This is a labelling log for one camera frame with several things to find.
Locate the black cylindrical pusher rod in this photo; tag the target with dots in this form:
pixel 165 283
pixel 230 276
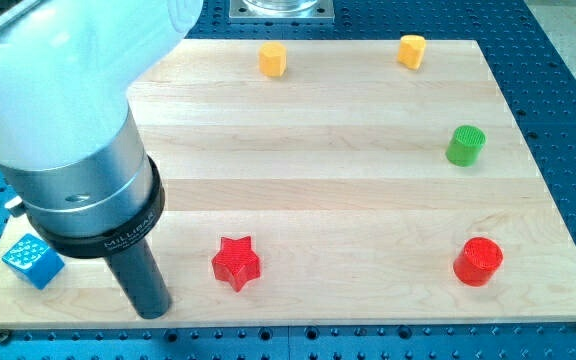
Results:
pixel 136 271

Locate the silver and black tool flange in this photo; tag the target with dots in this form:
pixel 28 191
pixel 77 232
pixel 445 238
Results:
pixel 87 196

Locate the blue cube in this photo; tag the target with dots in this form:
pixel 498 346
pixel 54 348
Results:
pixel 33 260

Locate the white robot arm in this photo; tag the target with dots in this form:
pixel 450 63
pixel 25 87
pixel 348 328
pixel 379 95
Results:
pixel 66 66

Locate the red star block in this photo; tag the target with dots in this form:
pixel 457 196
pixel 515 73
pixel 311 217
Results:
pixel 236 262

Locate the wooden board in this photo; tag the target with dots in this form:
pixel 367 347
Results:
pixel 338 172

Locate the yellow hexagon block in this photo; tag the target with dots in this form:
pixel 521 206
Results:
pixel 272 59

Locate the red cylinder block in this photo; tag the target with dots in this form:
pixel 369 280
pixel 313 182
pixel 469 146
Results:
pixel 478 261

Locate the yellow heart block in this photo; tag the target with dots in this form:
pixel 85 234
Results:
pixel 411 51

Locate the green cylinder block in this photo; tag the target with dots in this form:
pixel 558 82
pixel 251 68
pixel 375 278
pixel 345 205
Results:
pixel 465 145

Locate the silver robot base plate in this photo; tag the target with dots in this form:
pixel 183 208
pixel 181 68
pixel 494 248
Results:
pixel 281 11

